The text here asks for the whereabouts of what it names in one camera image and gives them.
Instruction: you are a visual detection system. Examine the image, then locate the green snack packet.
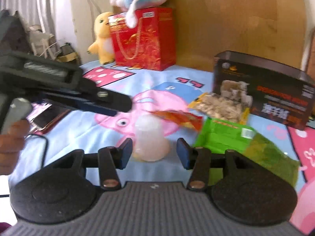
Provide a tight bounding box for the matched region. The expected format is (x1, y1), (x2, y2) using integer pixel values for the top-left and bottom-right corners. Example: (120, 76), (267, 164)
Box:
(194, 118), (299, 186)

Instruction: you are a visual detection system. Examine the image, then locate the clutter beside bed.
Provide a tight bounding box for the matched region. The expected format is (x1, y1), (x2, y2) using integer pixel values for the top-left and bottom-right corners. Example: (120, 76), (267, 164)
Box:
(26, 25), (81, 66)

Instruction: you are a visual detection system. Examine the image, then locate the clear plastic snack bag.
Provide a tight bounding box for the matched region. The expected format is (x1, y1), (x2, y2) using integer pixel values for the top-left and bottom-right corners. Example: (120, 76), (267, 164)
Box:
(132, 113), (170, 162)

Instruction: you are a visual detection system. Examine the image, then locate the black sheep printed box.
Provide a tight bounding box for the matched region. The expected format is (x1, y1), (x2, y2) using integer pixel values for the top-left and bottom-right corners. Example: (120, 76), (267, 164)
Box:
(213, 51), (314, 130)

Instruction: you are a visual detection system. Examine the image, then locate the smartphone on bed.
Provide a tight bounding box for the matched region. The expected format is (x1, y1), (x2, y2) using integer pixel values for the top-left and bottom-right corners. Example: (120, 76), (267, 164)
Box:
(27, 104), (70, 135)

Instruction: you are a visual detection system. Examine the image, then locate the person's left hand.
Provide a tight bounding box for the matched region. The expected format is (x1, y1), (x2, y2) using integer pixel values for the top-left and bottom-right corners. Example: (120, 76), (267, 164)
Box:
(0, 119), (30, 175)

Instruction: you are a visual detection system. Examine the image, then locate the yellow duck plush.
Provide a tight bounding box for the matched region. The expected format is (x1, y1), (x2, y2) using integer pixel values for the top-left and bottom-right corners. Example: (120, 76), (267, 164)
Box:
(87, 12), (115, 65)

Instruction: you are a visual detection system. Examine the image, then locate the yellow nut snack packet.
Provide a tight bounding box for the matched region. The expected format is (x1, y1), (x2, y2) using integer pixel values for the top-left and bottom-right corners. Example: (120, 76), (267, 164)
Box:
(188, 92), (250, 125)

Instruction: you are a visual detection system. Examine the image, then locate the red gift bag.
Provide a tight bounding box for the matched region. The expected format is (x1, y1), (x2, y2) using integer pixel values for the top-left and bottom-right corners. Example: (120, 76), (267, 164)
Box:
(109, 7), (176, 71)

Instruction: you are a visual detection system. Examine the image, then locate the orange snack packet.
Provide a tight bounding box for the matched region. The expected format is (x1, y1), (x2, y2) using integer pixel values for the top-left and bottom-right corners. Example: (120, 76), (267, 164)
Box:
(151, 110), (203, 132)

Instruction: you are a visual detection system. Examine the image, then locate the wood pattern board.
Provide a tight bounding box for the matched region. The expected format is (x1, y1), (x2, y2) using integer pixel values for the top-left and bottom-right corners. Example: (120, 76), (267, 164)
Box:
(166, 0), (307, 71)

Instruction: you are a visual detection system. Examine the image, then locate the black cable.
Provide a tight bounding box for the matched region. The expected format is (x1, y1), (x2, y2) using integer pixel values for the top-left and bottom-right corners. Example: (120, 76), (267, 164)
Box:
(24, 134), (49, 170)

